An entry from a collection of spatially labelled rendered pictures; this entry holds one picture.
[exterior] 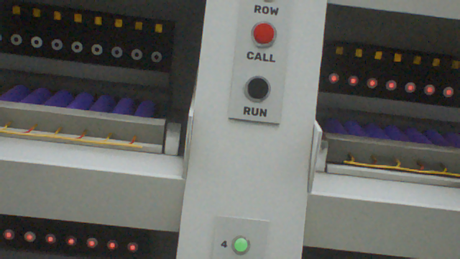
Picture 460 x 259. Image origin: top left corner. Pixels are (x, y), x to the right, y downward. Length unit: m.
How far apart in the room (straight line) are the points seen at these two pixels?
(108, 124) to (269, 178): 0.14
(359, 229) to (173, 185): 0.15
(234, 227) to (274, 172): 0.05
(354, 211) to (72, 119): 0.24
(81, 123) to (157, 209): 0.10
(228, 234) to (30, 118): 0.19
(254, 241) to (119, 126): 0.15
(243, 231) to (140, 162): 0.10
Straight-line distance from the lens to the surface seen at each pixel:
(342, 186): 0.50
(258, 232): 0.47
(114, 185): 0.47
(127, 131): 0.51
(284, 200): 0.47
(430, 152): 0.57
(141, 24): 0.63
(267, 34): 0.47
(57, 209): 0.49
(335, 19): 0.70
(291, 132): 0.47
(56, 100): 0.58
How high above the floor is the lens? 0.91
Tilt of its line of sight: 5 degrees up
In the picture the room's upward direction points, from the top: 6 degrees clockwise
